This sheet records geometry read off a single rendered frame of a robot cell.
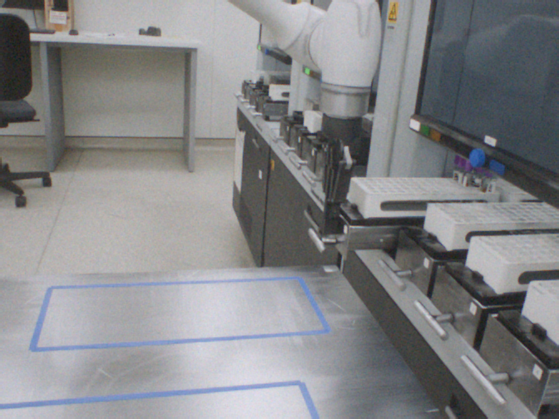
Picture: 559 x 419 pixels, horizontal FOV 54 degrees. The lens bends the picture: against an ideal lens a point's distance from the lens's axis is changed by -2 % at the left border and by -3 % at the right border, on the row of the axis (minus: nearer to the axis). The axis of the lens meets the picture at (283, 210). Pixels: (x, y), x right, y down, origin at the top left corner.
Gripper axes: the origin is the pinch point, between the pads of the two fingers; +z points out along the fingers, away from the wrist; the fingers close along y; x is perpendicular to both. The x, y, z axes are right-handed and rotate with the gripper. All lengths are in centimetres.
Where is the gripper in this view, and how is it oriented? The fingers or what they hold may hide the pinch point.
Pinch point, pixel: (330, 216)
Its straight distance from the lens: 110.5
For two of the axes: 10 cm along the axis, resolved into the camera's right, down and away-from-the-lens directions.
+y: -2.3, -3.6, 9.0
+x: -9.7, 0.1, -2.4
